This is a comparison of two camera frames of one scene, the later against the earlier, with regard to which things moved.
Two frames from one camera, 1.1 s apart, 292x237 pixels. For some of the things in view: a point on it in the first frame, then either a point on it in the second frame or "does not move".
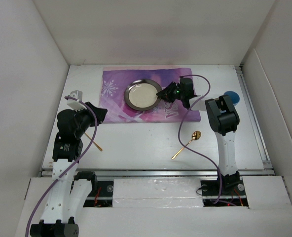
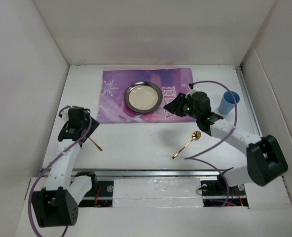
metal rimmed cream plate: x=140 y=94 does not move
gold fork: x=94 y=142 does not move
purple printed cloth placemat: x=128 y=94 does not move
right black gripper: x=166 y=93 → x=175 y=105
